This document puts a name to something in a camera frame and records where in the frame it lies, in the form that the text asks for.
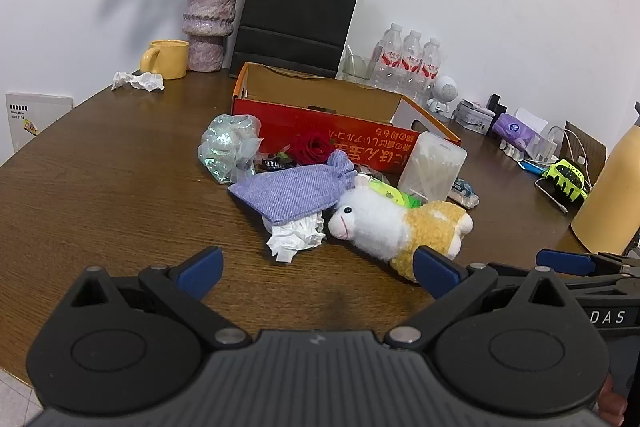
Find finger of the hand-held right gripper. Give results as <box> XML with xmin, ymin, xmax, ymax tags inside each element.
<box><xmin>535</xmin><ymin>249</ymin><xmax>640</xmax><ymax>277</ymax></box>
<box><xmin>487</xmin><ymin>262</ymin><xmax>640</xmax><ymax>296</ymax></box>

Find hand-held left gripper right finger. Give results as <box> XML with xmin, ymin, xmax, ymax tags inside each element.
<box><xmin>385</xmin><ymin>246</ymin><xmax>581</xmax><ymax>351</ymax></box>

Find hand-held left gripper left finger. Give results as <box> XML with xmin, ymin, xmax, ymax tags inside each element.
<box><xmin>70</xmin><ymin>246</ymin><xmax>251</xmax><ymax>349</ymax></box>

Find white and yellow plush alpaca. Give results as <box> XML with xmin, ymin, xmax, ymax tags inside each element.
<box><xmin>327</xmin><ymin>187</ymin><xmax>475</xmax><ymax>284</ymax></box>

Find blue and white packet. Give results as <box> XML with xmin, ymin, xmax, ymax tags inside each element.
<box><xmin>447</xmin><ymin>178</ymin><xmax>480</xmax><ymax>209</ymax></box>

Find white tissue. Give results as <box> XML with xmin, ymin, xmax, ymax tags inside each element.
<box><xmin>111</xmin><ymin>71</ymin><xmax>166</xmax><ymax>93</ymax></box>
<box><xmin>262</xmin><ymin>211</ymin><xmax>327</xmax><ymax>264</ymax></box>

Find clear cotton swab box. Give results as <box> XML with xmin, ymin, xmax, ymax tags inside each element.
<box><xmin>397</xmin><ymin>131</ymin><xmax>469</xmax><ymax>203</ymax></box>

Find purple fabric pouch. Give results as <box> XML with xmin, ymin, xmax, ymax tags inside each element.
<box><xmin>227</xmin><ymin>150</ymin><xmax>356</xmax><ymax>227</ymax></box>

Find iridescent cellophane wrap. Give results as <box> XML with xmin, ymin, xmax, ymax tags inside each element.
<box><xmin>198</xmin><ymin>114</ymin><xmax>264</xmax><ymax>186</ymax></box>

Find small black wrapper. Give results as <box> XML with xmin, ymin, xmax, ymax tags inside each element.
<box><xmin>257</xmin><ymin>152</ymin><xmax>299</xmax><ymax>172</ymax></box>

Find red rose flower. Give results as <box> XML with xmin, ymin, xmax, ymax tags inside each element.
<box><xmin>290</xmin><ymin>133</ymin><xmax>335</xmax><ymax>167</ymax></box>

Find red cardboard box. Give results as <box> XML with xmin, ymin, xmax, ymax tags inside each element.
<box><xmin>231</xmin><ymin>62</ymin><xmax>462</xmax><ymax>174</ymax></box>

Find person's right hand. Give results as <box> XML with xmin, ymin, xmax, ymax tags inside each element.
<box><xmin>596</xmin><ymin>374</ymin><xmax>629</xmax><ymax>427</ymax></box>

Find yellow kettle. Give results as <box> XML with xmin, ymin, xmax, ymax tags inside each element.
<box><xmin>570</xmin><ymin>124</ymin><xmax>640</xmax><ymax>258</ymax></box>

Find neon yellow black glove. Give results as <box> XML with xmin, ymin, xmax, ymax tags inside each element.
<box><xmin>541</xmin><ymin>158</ymin><xmax>590</xmax><ymax>202</ymax></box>

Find brown cardboard sheet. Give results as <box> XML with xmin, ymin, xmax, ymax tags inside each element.
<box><xmin>564</xmin><ymin>121</ymin><xmax>608</xmax><ymax>188</ymax></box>

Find purple tissue pack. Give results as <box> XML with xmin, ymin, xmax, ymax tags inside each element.
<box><xmin>492</xmin><ymin>112</ymin><xmax>541</xmax><ymax>153</ymax></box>

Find white paper card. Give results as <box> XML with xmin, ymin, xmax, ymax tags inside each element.
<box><xmin>514</xmin><ymin>108</ymin><xmax>550</xmax><ymax>133</ymax></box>

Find small black box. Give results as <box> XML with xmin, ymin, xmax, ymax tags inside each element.
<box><xmin>487</xmin><ymin>93</ymin><xmax>509</xmax><ymax>118</ymax></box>

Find white robot figurine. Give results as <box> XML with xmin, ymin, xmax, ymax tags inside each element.
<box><xmin>426</xmin><ymin>76</ymin><xmax>460</xmax><ymax>123</ymax></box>

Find water bottle with red label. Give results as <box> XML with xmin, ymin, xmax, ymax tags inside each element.
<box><xmin>397</xmin><ymin>29</ymin><xmax>424</xmax><ymax>96</ymax></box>
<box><xmin>417</xmin><ymin>38</ymin><xmax>444</xmax><ymax>100</ymax></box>
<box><xmin>371</xmin><ymin>23</ymin><xmax>404</xmax><ymax>90</ymax></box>

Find yellow mug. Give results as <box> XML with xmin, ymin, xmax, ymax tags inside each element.
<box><xmin>139</xmin><ymin>39</ymin><xmax>191</xmax><ymax>80</ymax></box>

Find clear drinking glass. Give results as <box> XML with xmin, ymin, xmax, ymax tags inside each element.
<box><xmin>341</xmin><ymin>44</ymin><xmax>381</xmax><ymax>86</ymax></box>

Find white printed board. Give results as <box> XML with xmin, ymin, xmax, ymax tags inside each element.
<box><xmin>6</xmin><ymin>93</ymin><xmax>76</xmax><ymax>153</ymax></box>

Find mottled pink ceramic vase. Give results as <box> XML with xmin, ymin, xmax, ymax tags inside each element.
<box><xmin>181</xmin><ymin>0</ymin><xmax>241</xmax><ymax>73</ymax></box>

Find black paper bag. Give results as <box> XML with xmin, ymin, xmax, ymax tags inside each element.
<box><xmin>229</xmin><ymin>0</ymin><xmax>365</xmax><ymax>80</ymax></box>

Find white charger with cable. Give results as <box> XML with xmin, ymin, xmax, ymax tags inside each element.
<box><xmin>534</xmin><ymin>125</ymin><xmax>593</xmax><ymax>188</ymax></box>

